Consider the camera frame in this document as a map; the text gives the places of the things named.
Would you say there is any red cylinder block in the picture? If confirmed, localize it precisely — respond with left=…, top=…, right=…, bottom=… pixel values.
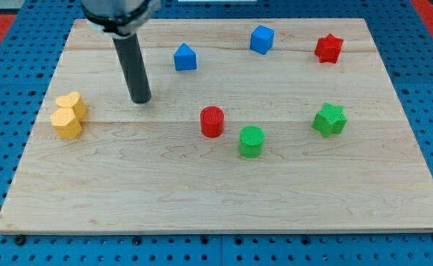
left=200, top=106, right=225, bottom=138

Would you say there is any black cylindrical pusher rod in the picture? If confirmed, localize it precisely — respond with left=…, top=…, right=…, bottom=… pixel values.
left=113, top=34, right=151, bottom=103

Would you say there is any red star block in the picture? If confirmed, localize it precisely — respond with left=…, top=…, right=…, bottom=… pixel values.
left=314, top=33, right=344, bottom=64

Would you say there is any green cylinder block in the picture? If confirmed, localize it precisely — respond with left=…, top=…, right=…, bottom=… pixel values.
left=239, top=125, right=265, bottom=158

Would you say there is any wooden board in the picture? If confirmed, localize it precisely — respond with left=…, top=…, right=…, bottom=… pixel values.
left=0, top=18, right=433, bottom=235

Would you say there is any yellow hexagon block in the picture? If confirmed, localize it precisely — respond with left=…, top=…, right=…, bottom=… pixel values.
left=50, top=108, right=83, bottom=139

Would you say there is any blue cube block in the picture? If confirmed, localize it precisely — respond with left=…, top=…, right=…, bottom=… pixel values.
left=250, top=25, right=275, bottom=55

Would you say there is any yellow heart block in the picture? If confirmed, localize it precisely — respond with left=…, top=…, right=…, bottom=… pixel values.
left=55, top=92, right=87, bottom=120

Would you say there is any blue triangular prism block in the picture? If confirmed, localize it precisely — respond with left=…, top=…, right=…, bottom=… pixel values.
left=174, top=43, right=197, bottom=71

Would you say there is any green star block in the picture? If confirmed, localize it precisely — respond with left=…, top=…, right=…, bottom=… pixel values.
left=312, top=102, right=347, bottom=137

